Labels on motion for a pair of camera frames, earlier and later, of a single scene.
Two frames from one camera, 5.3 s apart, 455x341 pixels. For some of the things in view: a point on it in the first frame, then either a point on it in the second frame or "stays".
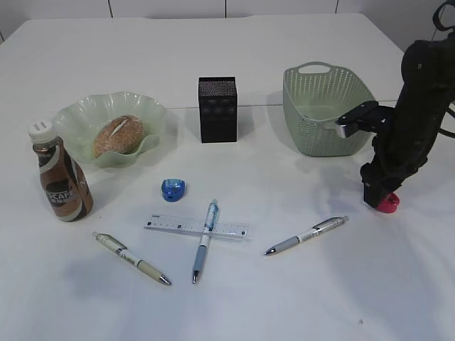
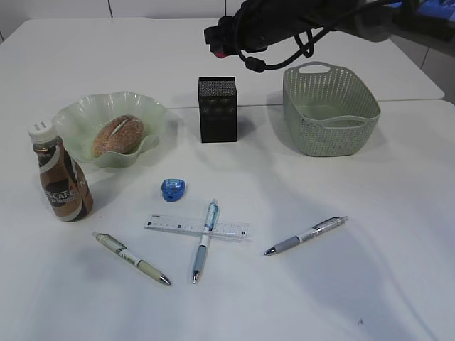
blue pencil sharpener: [173, 190] stays
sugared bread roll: [121, 134] stays
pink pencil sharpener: [389, 204] -> [220, 54]
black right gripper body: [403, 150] -> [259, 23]
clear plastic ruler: [224, 229] stays
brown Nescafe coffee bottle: [66, 190] stays
